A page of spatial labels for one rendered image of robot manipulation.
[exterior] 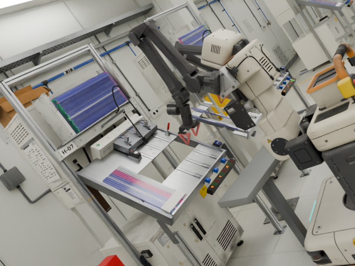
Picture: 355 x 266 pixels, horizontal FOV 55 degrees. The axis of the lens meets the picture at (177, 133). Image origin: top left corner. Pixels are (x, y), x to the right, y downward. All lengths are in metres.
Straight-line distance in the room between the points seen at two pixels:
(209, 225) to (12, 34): 3.02
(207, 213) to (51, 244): 1.73
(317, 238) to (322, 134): 0.58
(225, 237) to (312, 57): 4.52
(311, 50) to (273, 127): 4.80
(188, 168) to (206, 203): 0.43
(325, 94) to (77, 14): 3.81
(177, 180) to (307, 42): 4.77
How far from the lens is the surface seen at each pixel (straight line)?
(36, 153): 2.44
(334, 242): 1.82
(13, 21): 4.42
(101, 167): 2.24
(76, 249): 3.73
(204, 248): 2.43
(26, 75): 2.35
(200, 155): 2.28
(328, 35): 6.36
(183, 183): 2.07
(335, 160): 1.58
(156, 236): 2.19
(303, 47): 6.49
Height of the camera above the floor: 1.30
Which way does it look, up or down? 7 degrees down
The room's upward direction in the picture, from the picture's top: 36 degrees counter-clockwise
